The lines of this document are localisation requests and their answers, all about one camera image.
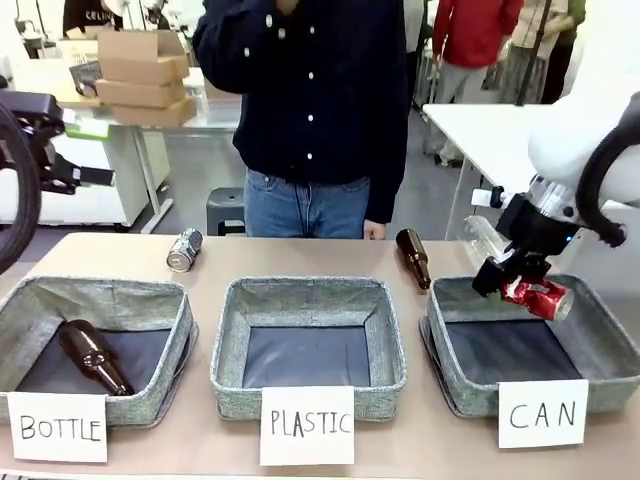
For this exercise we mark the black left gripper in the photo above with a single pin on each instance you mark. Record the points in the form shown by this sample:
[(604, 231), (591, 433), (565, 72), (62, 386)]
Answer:
[(37, 145)]

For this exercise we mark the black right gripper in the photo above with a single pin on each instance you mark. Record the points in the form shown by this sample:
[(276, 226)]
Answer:
[(532, 232)]

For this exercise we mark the crushed red can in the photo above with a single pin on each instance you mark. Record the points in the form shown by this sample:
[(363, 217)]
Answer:
[(542, 299)]

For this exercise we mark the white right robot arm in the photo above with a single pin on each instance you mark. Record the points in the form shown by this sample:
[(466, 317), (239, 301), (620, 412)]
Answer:
[(560, 145)]

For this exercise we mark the grey basket with can label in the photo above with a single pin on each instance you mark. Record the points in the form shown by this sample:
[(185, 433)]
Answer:
[(460, 320)]

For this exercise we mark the black mesh basket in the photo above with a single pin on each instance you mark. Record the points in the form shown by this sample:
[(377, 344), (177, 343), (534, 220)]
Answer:
[(86, 77)]

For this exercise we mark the silver drink can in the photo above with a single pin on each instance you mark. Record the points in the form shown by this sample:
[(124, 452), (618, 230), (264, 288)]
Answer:
[(184, 249)]

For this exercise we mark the white paper label can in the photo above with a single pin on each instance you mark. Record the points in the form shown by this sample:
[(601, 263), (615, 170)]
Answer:
[(542, 414)]

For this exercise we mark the grey basket with bottle label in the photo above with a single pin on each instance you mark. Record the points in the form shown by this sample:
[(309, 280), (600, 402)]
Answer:
[(165, 320)]

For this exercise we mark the grey basket with plastic label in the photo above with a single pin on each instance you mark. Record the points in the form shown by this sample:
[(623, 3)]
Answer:
[(307, 305)]

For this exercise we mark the person's left hand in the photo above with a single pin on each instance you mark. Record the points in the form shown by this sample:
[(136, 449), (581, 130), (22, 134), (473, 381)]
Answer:
[(375, 230)]

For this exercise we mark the person's right hand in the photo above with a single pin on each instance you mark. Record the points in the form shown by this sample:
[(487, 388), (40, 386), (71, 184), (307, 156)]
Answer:
[(289, 5)]

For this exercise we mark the clear plastic bottle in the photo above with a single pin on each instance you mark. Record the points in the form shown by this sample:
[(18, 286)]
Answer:
[(479, 237)]

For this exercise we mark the green flat box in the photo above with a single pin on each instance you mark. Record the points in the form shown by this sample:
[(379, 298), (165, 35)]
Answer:
[(86, 130)]

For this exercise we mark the white desk with legs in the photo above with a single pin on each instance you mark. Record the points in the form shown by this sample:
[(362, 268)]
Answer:
[(125, 165)]

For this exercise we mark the brown glass bottle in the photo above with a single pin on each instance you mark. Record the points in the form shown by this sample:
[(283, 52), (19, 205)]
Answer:
[(90, 352), (414, 255)]

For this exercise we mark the flat cardboard box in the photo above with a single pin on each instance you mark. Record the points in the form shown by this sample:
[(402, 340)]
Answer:
[(140, 93), (152, 112)]

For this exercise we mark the open cardboard box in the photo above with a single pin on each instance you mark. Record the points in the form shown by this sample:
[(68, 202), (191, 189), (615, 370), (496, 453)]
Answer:
[(142, 57)]

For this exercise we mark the white table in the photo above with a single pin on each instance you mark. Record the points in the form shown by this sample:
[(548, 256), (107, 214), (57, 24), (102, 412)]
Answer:
[(480, 130)]

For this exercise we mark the grey metal stool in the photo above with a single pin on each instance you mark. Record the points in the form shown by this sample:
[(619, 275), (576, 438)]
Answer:
[(226, 207)]

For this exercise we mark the person in black printed shirt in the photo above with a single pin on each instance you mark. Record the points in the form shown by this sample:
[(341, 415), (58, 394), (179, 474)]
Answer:
[(92, 17)]

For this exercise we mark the person in beige coat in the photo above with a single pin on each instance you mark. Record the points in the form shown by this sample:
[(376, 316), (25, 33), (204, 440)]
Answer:
[(537, 45)]

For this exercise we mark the person in red jacket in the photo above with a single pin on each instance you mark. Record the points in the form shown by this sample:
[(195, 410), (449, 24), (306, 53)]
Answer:
[(470, 35)]

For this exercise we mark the white paper label bottle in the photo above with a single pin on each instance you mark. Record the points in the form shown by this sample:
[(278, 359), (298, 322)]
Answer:
[(57, 427)]

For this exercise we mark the white paper label plastic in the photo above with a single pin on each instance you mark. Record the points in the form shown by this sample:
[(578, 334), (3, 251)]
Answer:
[(307, 425)]

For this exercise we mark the person in navy shirt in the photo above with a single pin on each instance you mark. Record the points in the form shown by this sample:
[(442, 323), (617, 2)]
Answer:
[(320, 100)]

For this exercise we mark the white right wrist camera plug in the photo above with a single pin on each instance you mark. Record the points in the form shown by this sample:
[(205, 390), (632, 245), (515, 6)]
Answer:
[(486, 197)]

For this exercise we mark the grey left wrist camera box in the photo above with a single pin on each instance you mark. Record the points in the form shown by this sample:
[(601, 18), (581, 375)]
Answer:
[(32, 106)]

